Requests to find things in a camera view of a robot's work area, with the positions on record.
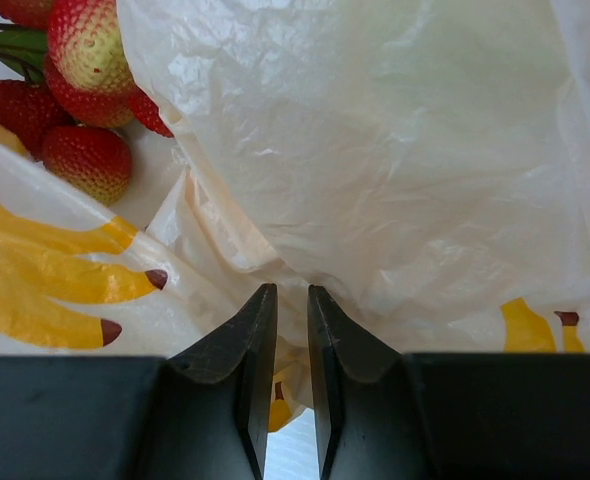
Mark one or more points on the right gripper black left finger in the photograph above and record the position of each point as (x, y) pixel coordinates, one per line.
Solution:
(210, 415)

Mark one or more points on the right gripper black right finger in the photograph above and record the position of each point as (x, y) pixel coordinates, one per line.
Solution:
(368, 424)

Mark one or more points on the translucent banana print plastic bag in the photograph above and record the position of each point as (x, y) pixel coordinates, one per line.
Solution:
(427, 162)

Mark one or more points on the fake strawberry bunch with leaves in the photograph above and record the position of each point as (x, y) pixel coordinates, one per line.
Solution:
(74, 90)

